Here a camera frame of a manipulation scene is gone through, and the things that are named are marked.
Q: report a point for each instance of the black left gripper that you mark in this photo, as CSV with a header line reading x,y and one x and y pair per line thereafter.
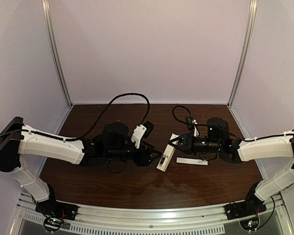
x,y
145,156

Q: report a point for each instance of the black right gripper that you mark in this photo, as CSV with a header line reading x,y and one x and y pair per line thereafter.
x,y
185,143

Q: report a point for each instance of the white remote control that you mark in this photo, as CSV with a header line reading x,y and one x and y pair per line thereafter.
x,y
168,152

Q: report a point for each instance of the white battery cover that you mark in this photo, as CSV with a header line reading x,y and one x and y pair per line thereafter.
x,y
191,161

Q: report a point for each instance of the black silver battery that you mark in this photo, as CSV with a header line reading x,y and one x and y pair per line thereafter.
x,y
162,160

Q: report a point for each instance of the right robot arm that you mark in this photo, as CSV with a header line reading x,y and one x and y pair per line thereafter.
x,y
235,150

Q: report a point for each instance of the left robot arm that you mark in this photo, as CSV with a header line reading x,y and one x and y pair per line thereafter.
x,y
113,144

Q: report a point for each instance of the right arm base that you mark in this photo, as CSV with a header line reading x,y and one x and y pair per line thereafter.
x,y
247,212

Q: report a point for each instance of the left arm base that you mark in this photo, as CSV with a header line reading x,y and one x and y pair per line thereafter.
x,y
55,215

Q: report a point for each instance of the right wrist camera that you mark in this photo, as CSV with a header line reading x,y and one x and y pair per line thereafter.
x,y
191,126

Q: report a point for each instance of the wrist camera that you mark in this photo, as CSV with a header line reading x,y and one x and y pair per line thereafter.
x,y
141,131
191,126

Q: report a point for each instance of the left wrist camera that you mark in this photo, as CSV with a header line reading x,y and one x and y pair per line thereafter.
x,y
141,131

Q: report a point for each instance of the right aluminium frame post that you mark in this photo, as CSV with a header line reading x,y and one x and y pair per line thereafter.
x,y
250,25

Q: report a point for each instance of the aluminium frame post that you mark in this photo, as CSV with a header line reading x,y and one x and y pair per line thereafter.
x,y
55,53
250,25

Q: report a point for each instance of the aluminium front rail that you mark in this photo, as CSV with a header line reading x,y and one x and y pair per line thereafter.
x,y
207,220

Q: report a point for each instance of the left aluminium frame post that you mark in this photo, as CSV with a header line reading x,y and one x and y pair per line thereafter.
x,y
55,53

